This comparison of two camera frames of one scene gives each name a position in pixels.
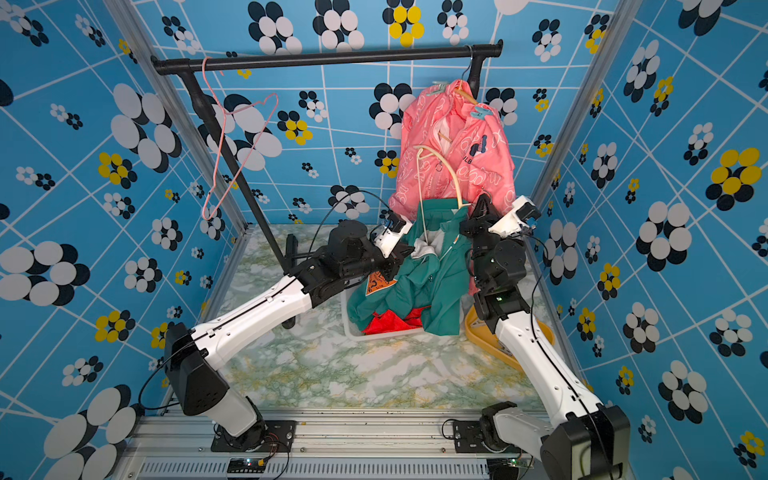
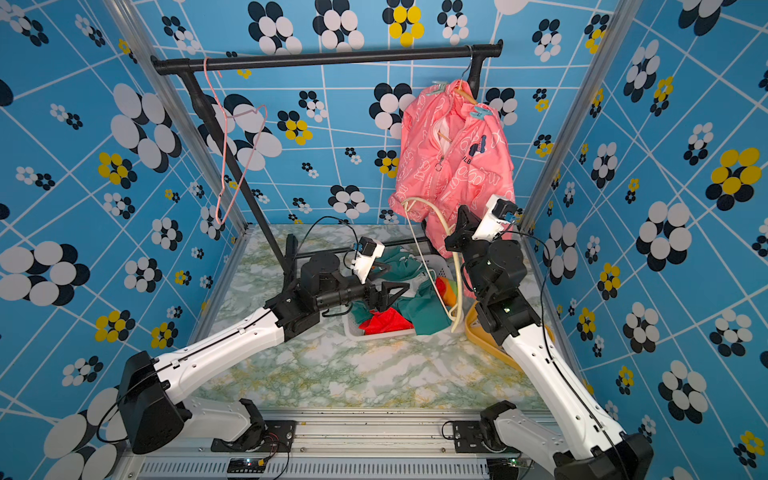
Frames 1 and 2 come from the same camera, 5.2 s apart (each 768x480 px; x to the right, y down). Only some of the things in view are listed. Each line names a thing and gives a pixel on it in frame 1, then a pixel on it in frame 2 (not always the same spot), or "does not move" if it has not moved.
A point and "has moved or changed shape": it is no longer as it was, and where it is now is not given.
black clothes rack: x=189 y=67 does not move
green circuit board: x=246 y=465 does not move
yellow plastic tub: x=479 y=332 does not move
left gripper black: x=397 y=255 -> x=383 y=299
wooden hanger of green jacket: x=419 y=150 -> x=457 y=319
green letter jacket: x=435 y=277 has moved or changed shape
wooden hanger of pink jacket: x=460 y=86 does not move
